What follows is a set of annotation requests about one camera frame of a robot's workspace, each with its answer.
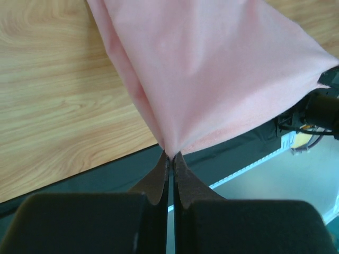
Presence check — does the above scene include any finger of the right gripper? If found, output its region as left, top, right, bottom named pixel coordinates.
left=318, top=66, right=339, bottom=89

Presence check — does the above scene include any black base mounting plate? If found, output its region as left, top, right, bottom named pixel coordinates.
left=0, top=121, right=292, bottom=220

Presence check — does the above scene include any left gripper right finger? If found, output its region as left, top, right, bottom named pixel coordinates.
left=173, top=153, right=337, bottom=253

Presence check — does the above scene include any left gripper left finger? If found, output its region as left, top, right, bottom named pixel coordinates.
left=1, top=154, right=170, bottom=253

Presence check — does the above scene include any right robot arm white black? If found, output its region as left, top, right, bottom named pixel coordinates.
left=275, top=66, right=338, bottom=140

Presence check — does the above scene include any white slotted cable duct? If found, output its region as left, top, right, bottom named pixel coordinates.
left=166, top=147, right=289, bottom=212

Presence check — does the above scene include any pink t shirt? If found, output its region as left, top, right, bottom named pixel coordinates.
left=88, top=1, right=338, bottom=157

